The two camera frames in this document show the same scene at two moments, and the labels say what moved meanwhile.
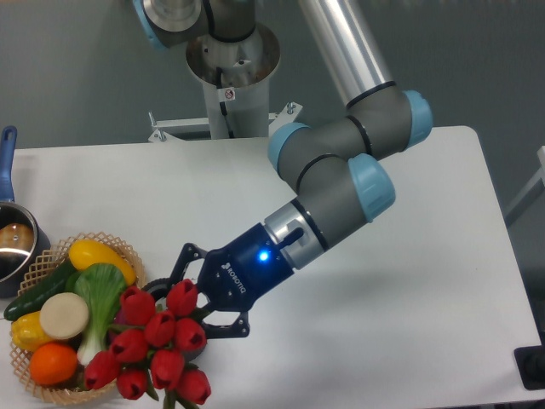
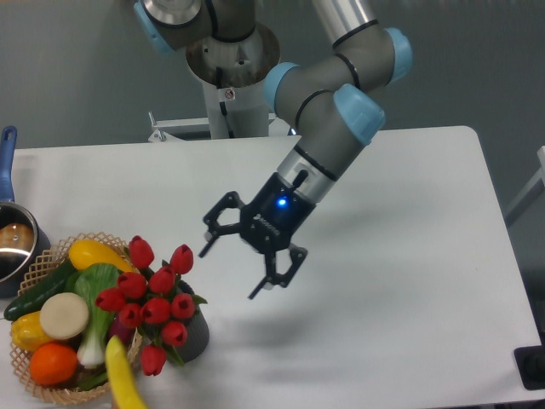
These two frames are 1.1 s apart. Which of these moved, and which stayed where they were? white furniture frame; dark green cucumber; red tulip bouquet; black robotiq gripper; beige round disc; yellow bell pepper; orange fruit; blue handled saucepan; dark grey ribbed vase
Moved: dark grey ribbed vase; black robotiq gripper; red tulip bouquet
Stayed: beige round disc; yellow bell pepper; orange fruit; dark green cucumber; white furniture frame; blue handled saucepan
